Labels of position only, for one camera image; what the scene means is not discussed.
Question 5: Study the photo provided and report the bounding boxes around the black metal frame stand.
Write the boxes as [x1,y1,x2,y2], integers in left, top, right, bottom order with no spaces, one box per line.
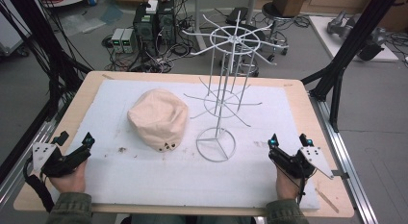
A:
[0,0,94,123]
[300,0,403,133]

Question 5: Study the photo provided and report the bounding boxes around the white foam mat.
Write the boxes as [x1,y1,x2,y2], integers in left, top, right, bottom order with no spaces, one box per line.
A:
[50,79,321,212]

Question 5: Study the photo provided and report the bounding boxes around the small white box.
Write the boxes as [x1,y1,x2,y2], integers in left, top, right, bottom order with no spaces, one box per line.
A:
[145,0,160,15]

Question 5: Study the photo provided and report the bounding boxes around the brown cardboard box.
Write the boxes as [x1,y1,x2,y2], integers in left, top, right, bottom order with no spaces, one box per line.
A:
[271,0,308,18]

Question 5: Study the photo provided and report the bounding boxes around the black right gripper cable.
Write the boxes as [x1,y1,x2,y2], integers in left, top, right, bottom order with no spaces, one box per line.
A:
[296,160,308,207]

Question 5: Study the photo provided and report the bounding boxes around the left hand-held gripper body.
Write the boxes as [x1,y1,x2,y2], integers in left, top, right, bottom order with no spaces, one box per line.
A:
[32,141,92,179]

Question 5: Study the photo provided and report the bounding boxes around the person's left hand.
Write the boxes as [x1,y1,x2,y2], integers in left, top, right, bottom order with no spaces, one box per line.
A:
[48,160,89,195]

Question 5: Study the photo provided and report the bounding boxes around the thin wooden stick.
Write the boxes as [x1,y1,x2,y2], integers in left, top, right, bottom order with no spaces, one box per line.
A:
[315,187,341,214]

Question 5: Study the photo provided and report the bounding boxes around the beige cloth hat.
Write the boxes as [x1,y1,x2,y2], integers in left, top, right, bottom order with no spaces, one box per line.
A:
[126,87,190,153]

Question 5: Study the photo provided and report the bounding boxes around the person's right hand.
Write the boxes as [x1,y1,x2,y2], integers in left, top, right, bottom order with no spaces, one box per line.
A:
[275,167,306,201]

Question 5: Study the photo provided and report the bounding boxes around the white floor board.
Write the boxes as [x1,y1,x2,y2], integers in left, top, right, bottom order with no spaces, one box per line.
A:
[308,14,399,63]

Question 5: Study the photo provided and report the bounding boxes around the white wire rack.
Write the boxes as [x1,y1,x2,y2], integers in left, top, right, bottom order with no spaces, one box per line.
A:
[182,10,290,163]

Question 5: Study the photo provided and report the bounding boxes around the grey bench power supply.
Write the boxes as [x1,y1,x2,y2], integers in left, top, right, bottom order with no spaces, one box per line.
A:
[121,28,138,54]
[110,28,125,54]

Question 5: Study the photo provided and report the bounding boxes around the aluminium rail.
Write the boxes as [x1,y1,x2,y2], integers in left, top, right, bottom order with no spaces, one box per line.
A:
[0,100,71,212]
[308,91,380,224]

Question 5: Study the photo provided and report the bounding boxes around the black round stool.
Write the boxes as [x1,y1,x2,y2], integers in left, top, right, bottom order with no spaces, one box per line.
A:
[261,0,294,58]

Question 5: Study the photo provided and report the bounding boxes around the black computer tower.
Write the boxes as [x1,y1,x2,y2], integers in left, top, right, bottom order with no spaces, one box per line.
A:
[132,2,161,57]
[156,0,177,48]

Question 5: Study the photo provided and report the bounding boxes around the tangle of floor cables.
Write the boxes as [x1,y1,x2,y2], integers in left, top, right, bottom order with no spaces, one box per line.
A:
[101,12,206,74]

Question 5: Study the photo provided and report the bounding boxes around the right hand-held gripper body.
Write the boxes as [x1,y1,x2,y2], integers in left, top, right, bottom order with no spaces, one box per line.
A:
[268,145,335,181]

